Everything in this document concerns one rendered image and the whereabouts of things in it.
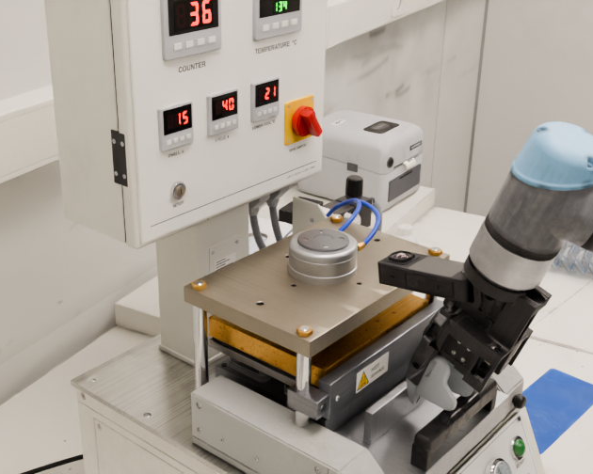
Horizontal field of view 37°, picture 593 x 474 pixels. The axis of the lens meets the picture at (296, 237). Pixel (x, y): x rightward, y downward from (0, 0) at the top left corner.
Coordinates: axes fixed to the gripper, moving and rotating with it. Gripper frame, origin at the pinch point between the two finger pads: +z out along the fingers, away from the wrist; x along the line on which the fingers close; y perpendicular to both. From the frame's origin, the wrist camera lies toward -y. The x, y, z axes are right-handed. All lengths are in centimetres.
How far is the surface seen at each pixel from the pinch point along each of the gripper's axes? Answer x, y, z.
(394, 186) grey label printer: 85, -49, 34
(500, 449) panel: 8.8, 10.2, 6.4
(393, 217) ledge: 81, -45, 38
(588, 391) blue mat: 51, 11, 23
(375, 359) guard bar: -3.6, -4.3, -3.1
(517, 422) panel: 13.7, 9.5, 5.8
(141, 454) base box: -17.1, -21.0, 21.2
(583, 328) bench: 70, 3, 26
